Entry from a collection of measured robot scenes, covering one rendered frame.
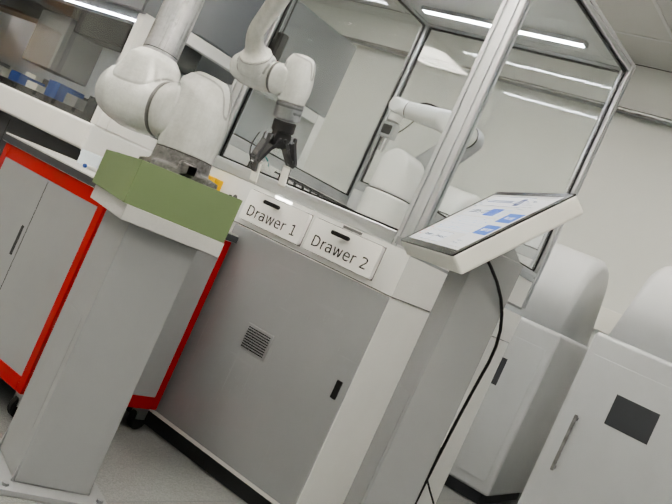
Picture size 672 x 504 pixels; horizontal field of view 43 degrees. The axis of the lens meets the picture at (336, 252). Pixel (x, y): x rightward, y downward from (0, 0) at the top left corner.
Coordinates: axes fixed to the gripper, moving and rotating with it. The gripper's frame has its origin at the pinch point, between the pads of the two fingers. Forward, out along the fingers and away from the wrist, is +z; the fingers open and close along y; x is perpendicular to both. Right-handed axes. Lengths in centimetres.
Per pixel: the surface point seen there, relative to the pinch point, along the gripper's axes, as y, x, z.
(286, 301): 7.3, -16.0, 35.7
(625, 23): 304, 36, -123
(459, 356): -22, -96, 17
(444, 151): 21, -48, -26
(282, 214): 10.8, -0.5, 10.5
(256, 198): 11.1, 13.3, 9.2
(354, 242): 11.1, -32.4, 9.1
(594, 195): 348, 35, -18
